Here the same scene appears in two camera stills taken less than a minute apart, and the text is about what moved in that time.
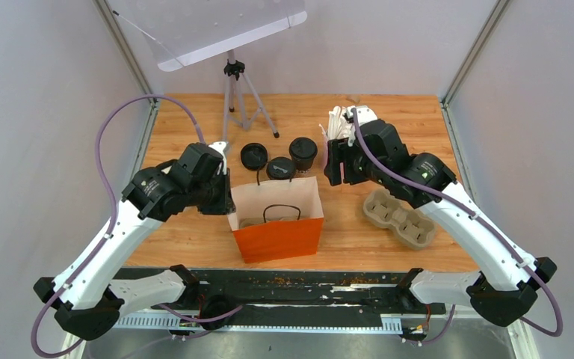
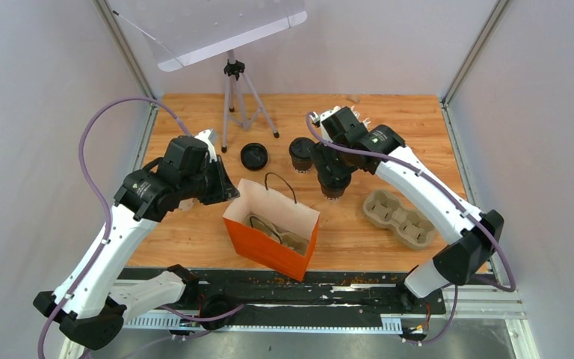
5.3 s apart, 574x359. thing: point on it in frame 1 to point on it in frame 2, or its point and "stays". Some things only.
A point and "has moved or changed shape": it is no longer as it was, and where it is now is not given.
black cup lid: x=281 y=168 has moved or changed shape
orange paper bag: x=276 y=220 has moved or changed shape
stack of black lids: x=253 y=156 stays
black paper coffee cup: x=303 y=164 stays
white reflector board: x=179 y=31 stays
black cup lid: x=303 y=148 stays
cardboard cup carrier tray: x=412 y=227 stays
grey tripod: x=241 y=104 stays
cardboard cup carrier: x=254 y=221 to x=294 y=242
